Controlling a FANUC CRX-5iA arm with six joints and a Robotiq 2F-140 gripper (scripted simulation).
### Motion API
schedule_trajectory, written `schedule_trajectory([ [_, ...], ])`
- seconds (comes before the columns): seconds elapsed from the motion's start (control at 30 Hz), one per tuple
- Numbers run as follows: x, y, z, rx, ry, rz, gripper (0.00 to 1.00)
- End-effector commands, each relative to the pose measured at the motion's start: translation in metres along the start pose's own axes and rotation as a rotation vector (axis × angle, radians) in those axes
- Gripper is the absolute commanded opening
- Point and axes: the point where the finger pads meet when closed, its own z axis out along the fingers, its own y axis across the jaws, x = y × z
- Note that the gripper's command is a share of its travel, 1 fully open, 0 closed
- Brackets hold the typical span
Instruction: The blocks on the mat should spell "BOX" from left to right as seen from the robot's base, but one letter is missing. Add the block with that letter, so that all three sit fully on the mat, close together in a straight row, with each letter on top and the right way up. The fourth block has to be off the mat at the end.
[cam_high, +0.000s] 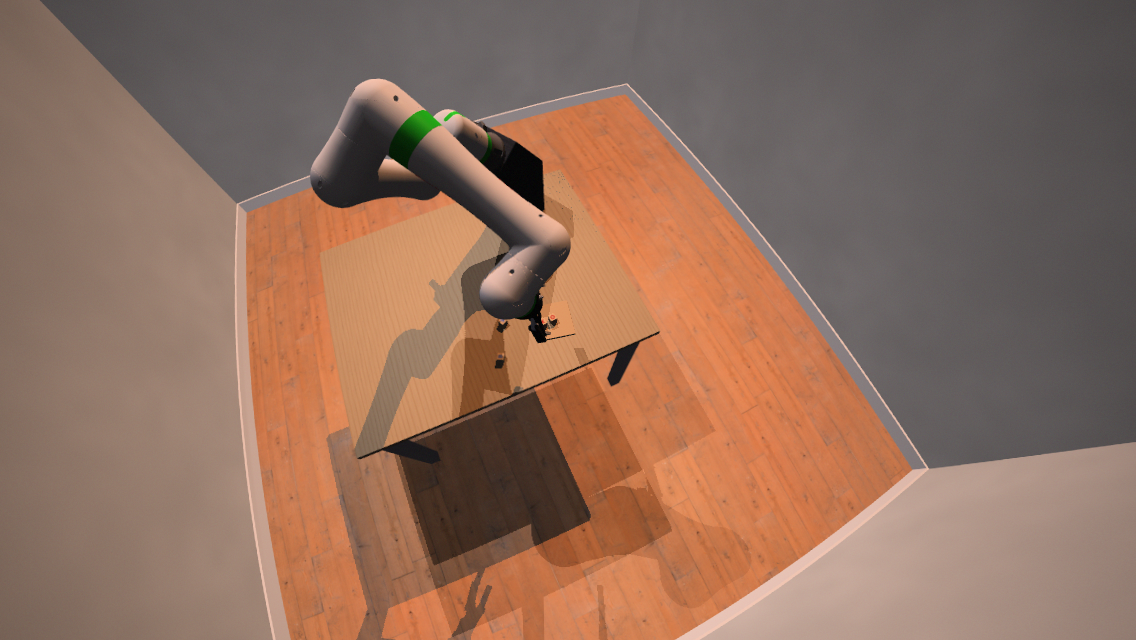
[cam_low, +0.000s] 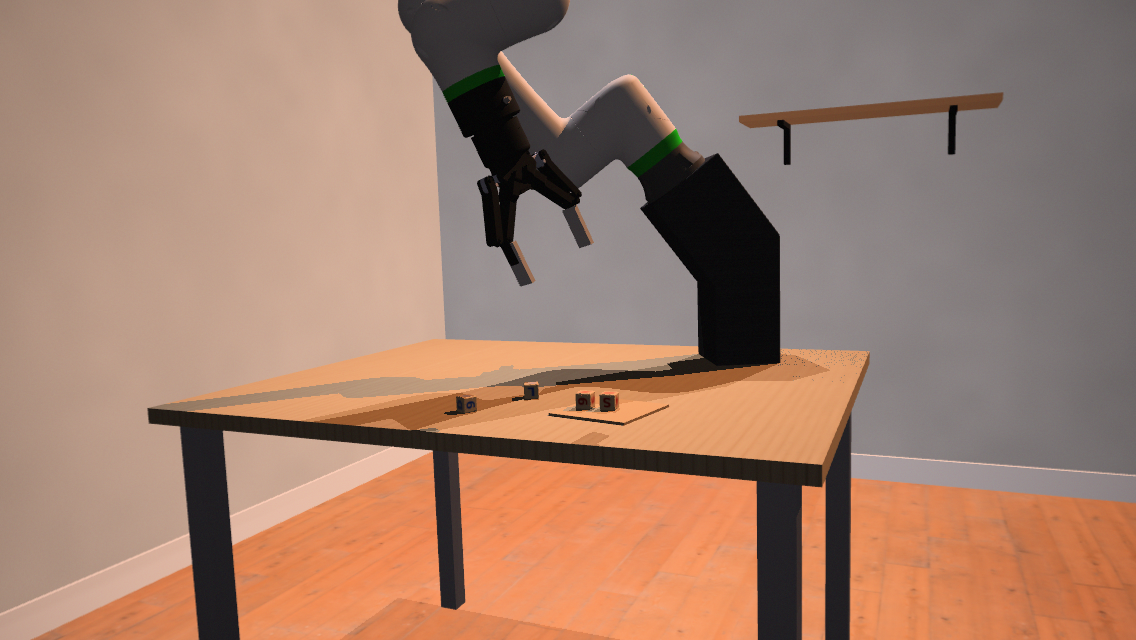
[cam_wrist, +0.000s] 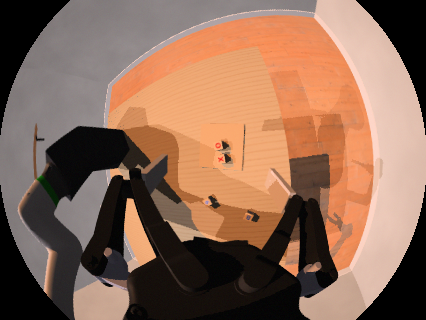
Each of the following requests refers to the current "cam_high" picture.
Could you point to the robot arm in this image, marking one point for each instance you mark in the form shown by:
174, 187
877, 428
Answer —
380, 119

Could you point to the tan square mat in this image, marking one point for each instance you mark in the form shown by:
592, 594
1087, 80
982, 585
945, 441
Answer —
564, 325

